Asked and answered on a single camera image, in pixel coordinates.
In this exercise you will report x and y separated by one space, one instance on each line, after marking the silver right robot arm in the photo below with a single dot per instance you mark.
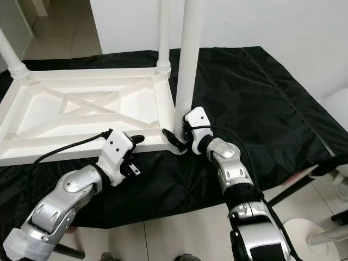
231 163

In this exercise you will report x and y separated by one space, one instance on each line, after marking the white round chair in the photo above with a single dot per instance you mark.
337 100

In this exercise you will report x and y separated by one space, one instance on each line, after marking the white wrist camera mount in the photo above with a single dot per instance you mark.
117 144
196 117

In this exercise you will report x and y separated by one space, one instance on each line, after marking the pink table edge piece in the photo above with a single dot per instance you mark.
302 174

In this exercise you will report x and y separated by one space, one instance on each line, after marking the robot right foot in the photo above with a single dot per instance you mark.
187 258

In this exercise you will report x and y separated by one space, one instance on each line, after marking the black metal table leg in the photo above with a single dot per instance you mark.
70 252
291 191

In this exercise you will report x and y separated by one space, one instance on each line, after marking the white plastic table top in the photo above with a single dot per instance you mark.
43 117

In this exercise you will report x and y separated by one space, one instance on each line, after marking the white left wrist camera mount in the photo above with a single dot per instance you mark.
117 144

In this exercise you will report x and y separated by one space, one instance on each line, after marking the black cloth table cover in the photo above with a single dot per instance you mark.
266 98

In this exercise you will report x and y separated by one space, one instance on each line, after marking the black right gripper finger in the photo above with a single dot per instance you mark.
172 139

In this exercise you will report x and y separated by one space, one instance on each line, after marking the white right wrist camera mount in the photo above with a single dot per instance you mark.
196 117

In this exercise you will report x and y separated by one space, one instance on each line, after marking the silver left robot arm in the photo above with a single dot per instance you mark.
65 201

